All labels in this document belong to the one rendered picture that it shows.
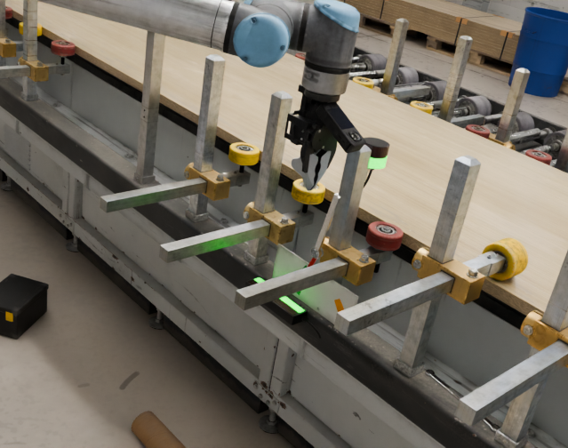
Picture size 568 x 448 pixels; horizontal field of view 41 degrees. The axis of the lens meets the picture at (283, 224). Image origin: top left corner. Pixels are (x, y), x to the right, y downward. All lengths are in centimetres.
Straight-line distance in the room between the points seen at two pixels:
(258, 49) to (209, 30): 9
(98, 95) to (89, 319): 81
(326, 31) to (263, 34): 18
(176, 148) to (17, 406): 93
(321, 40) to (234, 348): 129
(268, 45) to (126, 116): 141
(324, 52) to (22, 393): 153
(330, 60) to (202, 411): 137
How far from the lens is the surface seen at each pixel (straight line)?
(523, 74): 257
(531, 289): 163
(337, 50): 144
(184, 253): 163
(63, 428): 240
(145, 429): 229
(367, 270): 161
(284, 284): 149
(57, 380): 257
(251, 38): 130
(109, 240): 299
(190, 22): 132
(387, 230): 168
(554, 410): 170
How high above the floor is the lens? 162
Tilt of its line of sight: 26 degrees down
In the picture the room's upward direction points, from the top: 10 degrees clockwise
